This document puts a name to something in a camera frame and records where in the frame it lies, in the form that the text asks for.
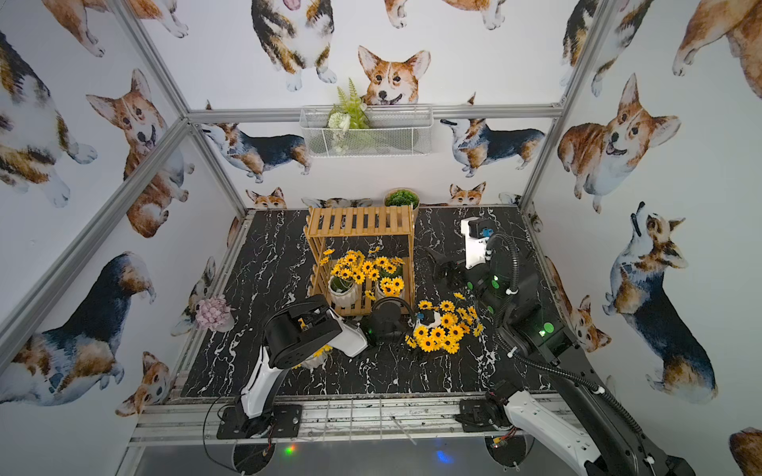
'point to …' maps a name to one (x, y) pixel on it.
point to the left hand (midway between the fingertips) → (449, 334)
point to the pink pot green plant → (402, 196)
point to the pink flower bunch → (213, 312)
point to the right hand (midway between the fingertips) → (443, 241)
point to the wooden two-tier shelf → (353, 222)
